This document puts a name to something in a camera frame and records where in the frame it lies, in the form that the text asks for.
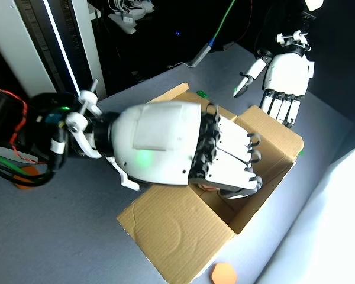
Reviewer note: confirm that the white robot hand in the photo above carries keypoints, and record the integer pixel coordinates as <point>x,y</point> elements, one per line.
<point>154,142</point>
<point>287,74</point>

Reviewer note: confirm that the cardboard box with flaps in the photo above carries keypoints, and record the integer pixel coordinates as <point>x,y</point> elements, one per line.
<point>171,236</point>

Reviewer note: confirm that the green toy brick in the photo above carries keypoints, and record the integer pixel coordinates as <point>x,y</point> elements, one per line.
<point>300,153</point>
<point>202,93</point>

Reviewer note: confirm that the white light strip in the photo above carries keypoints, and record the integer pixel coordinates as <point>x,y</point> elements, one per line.
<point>63,53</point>

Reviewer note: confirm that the white plastic parts pile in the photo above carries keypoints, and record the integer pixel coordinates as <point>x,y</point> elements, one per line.
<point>127,17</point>

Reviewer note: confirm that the grey table cloth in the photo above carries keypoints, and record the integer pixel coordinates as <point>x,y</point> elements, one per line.
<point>62,230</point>

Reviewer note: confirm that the orange hexagon block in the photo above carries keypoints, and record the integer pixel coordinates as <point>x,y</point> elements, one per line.
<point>29,171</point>

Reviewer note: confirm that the yellow-orange toy block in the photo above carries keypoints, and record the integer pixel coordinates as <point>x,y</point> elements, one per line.
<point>223,273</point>

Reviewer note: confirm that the white cabinet panel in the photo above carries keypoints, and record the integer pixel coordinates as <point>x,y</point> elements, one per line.
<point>17,53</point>

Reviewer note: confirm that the white post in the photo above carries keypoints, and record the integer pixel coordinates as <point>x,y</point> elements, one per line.
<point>87,44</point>

